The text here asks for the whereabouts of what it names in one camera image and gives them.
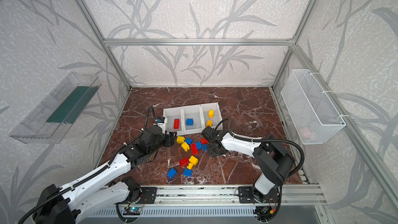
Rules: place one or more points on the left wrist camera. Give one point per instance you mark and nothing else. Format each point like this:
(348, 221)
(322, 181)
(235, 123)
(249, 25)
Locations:
(160, 120)

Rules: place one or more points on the aluminium front rail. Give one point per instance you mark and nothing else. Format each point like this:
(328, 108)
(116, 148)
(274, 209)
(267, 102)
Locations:
(189, 195)

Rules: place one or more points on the red lego brick upper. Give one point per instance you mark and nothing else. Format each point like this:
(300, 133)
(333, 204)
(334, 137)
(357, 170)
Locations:
(204, 141)

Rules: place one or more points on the middle white sorting bin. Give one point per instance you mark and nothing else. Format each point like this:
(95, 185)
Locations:
(193, 119)

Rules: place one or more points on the white sorting bin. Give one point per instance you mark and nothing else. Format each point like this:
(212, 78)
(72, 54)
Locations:
(193, 119)
(204, 114)
(172, 114)

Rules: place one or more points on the large yellow lego brick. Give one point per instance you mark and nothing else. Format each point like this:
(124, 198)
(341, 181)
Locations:
(211, 113)

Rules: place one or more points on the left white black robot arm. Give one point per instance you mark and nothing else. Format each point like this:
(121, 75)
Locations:
(52, 208)

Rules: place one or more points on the left white sorting bin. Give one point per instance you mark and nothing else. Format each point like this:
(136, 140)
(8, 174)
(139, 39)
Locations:
(172, 114)

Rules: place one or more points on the yellow lego brick top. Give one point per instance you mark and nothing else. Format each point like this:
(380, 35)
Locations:
(180, 140)

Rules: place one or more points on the red lego brick lower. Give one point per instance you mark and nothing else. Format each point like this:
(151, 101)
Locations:
(183, 162)

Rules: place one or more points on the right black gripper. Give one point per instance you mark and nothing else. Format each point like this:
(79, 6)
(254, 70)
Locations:
(210, 143)

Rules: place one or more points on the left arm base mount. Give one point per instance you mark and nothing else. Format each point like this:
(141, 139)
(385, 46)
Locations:
(146, 195)

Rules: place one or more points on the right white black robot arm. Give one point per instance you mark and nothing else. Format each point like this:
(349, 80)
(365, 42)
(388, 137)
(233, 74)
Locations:
(277, 159)

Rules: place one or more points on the right white sorting bin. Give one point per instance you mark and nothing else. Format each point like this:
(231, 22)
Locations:
(204, 114)

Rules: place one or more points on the white wire mesh basket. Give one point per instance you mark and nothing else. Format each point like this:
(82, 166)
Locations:
(313, 114)

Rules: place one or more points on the green circuit board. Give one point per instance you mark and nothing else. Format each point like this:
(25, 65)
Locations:
(132, 211)

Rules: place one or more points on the clear plastic wall tray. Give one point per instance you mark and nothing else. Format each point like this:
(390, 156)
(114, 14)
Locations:
(49, 122)

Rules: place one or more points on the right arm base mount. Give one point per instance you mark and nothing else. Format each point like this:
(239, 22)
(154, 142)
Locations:
(248, 194)

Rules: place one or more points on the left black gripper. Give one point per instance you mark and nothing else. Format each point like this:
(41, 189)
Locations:
(168, 138)

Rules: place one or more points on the long red lego brick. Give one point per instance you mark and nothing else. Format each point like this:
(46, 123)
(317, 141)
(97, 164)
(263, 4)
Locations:
(176, 124)

